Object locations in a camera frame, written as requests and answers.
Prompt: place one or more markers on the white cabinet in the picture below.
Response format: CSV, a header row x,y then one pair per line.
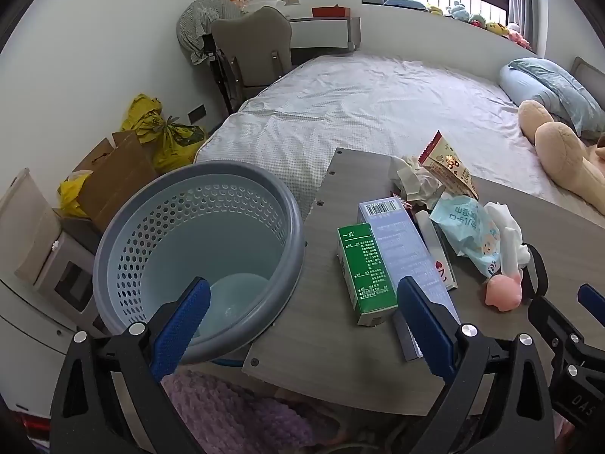
x,y
23,340

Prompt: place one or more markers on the bed with checkered sheet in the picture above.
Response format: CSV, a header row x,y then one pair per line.
x,y
368,99

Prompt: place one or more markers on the white playing card box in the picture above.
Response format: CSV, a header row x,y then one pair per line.
x,y
437,255

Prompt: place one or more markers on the light blue wet wipes packet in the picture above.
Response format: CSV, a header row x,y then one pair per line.
x,y
465,227

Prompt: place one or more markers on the beige upholstered chair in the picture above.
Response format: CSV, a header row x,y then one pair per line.
x,y
250,42

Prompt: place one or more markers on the yellow plain sack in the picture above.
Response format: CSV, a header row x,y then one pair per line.
x,y
139,113

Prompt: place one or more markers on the grey perforated plastic basket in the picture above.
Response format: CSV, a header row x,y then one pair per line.
x,y
246,246

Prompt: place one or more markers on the white wet wipe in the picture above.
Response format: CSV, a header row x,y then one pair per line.
x,y
508,227

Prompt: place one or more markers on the red flat box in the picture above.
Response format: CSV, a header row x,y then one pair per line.
x,y
331,11

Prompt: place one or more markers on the beige teddy bear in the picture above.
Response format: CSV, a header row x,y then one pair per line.
x,y
562,151

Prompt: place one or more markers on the dark wall socket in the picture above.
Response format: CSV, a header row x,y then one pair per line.
x,y
197,114

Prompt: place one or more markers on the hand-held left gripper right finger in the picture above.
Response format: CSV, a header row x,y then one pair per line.
x,y
425,326

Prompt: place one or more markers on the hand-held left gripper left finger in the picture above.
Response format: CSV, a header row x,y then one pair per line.
x,y
182,326

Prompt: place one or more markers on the blue patterned pillow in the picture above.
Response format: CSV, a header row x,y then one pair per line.
x,y
562,85

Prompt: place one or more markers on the red and beige snack wrapper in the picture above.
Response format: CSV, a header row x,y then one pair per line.
x,y
449,165

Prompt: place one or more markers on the row of plush toys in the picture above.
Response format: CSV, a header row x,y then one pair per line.
x,y
472,19

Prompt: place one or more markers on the translucent beige storage bin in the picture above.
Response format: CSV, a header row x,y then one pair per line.
x,y
28,227

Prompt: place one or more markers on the standing fan with checkered cover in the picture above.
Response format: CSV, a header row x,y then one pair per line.
x,y
203,19

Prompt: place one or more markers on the pink pig toy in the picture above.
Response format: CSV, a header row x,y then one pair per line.
x,y
503,293

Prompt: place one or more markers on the red glossy object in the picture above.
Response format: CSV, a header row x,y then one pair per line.
x,y
33,425

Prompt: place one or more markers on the green and white carton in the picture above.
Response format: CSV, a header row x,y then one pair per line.
x,y
366,269

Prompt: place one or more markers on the grey headboard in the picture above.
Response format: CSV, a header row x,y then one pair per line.
x,y
588,73

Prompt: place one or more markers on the yellow printed sack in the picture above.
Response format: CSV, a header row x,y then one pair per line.
x,y
177,144

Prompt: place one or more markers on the white and grey desk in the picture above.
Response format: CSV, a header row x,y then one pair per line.
x,y
321,33

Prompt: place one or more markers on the lavender carton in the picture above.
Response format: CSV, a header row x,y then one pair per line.
x,y
401,241

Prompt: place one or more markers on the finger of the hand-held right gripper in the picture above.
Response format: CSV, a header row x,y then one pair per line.
x,y
593,302
543,307

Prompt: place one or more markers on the yellow plastic bag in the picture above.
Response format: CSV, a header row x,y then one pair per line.
x,y
73,196

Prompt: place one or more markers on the beige tissue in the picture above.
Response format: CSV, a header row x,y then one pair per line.
x,y
411,179

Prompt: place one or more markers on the blue cushion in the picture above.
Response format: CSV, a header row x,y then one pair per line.
x,y
404,3

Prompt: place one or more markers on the brown cardboard box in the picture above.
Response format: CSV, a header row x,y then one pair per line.
x,y
118,184

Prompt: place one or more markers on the purple fluffy rug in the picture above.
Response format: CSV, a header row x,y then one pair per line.
x,y
227,411

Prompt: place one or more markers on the grey plastic stool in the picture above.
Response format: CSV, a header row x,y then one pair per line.
x,y
61,265

